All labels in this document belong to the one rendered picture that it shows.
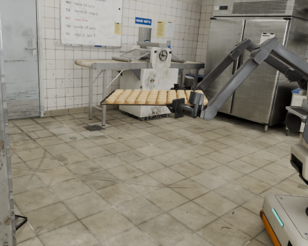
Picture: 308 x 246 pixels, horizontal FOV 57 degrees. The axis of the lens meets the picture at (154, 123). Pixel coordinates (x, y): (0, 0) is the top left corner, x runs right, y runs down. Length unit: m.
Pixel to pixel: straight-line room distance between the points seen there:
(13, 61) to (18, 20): 0.57
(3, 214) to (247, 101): 4.46
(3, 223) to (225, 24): 4.79
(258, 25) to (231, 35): 0.49
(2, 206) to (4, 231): 0.07
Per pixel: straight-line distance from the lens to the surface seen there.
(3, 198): 0.77
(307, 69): 1.59
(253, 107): 4.89
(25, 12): 4.62
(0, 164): 0.73
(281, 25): 4.72
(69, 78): 4.88
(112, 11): 5.21
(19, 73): 4.62
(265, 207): 2.34
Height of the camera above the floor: 1.31
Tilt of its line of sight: 16 degrees down
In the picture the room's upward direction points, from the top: 5 degrees clockwise
